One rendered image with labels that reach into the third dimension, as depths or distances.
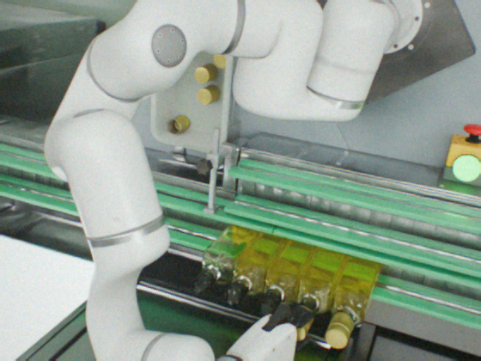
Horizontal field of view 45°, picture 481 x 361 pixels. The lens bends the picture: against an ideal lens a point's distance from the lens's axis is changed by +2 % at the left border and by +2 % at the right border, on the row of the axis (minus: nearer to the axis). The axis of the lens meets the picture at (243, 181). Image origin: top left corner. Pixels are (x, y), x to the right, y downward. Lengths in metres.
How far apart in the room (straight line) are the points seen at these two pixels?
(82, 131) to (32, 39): 1.34
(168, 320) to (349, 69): 0.58
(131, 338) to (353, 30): 0.46
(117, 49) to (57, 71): 1.42
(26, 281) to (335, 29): 0.77
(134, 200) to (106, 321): 0.17
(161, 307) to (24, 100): 0.99
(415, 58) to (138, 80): 0.60
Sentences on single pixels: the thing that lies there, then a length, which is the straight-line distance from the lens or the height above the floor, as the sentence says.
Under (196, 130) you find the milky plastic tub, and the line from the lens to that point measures 1.28.
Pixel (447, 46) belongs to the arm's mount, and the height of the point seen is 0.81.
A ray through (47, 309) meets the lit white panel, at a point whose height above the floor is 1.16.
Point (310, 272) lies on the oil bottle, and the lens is 0.98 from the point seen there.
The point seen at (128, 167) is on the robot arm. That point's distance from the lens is 0.60.
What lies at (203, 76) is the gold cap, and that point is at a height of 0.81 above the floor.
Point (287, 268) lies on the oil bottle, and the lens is 0.98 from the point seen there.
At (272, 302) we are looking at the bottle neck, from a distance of 0.92.
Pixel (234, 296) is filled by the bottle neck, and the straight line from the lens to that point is 0.97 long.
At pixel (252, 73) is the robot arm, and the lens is 0.73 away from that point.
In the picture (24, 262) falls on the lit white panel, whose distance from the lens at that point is 1.29.
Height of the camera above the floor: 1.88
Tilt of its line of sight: 60 degrees down
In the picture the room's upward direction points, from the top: 132 degrees counter-clockwise
